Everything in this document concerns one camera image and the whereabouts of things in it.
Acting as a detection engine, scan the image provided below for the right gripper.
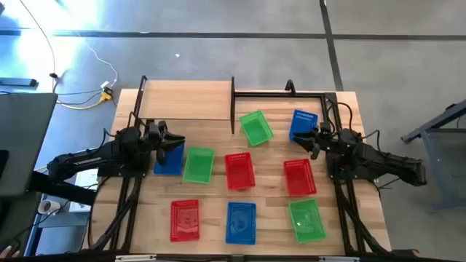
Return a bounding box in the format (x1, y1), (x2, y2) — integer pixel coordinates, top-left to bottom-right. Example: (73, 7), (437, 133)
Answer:
(292, 122), (342, 161)

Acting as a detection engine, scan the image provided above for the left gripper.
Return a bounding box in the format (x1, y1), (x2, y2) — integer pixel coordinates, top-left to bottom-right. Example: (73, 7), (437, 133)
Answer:
(144, 120), (186, 167)

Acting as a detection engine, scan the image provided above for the blue plastic basket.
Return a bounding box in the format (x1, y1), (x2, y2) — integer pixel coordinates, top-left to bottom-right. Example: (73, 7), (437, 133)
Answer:
(152, 142), (186, 177)
(288, 109), (319, 143)
(225, 202), (257, 246)

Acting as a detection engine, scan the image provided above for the green plastic basket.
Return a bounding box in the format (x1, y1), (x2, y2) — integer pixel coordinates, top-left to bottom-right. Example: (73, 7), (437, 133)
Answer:
(288, 197), (327, 245)
(182, 146), (216, 185)
(239, 110), (275, 148)

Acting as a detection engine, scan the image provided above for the red plastic basket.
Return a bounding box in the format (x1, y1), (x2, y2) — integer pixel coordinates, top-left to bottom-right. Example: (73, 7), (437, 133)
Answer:
(224, 152), (256, 191)
(170, 199), (201, 243)
(283, 158), (317, 198)

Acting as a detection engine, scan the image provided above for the wooden shelf with black legs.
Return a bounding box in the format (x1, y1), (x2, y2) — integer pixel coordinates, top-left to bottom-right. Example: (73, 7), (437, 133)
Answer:
(133, 75), (237, 135)

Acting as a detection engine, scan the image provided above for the white box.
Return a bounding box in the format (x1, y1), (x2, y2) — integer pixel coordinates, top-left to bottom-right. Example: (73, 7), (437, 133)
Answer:
(68, 169), (100, 214)

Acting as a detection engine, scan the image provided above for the blue grey metal cart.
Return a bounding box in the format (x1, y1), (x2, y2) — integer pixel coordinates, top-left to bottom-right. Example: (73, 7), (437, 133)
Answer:
(400, 98), (466, 212)

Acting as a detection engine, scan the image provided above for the white paper cup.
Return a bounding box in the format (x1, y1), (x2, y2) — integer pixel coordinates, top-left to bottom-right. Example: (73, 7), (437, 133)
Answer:
(37, 199), (61, 215)

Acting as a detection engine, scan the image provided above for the dark grey monitor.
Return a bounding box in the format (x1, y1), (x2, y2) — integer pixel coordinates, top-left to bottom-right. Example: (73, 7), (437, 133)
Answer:
(0, 92), (59, 197)

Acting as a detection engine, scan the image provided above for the black flat power strip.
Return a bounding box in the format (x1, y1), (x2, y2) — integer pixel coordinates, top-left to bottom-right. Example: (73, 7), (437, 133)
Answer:
(0, 76), (39, 88)

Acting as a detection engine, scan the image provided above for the person's hand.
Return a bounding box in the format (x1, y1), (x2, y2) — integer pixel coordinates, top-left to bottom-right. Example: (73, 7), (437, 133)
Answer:
(0, 245), (21, 259)

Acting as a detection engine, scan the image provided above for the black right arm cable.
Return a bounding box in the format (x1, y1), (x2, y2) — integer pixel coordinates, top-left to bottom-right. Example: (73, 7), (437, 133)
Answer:
(326, 101), (354, 134)

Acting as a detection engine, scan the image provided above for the black aluminium table frame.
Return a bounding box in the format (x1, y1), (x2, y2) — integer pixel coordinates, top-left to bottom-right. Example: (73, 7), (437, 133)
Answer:
(87, 90), (419, 262)

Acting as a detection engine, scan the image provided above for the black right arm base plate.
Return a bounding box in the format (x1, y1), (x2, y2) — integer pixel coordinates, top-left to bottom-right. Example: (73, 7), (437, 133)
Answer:
(325, 152), (379, 183)

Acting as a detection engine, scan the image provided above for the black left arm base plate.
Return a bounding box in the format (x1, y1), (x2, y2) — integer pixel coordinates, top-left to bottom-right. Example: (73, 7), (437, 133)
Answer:
(97, 148), (151, 179)

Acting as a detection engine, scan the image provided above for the yellow plug with cable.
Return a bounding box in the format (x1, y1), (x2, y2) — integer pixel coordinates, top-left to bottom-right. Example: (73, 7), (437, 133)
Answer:
(56, 90), (113, 111)

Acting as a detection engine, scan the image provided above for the white charger with cable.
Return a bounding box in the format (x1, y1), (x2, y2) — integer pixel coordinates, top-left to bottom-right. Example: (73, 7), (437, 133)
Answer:
(74, 31), (119, 90)

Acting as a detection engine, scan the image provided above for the thin cable with black plug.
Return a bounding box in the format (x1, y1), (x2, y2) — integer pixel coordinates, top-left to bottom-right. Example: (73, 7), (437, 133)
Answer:
(17, 0), (59, 94)

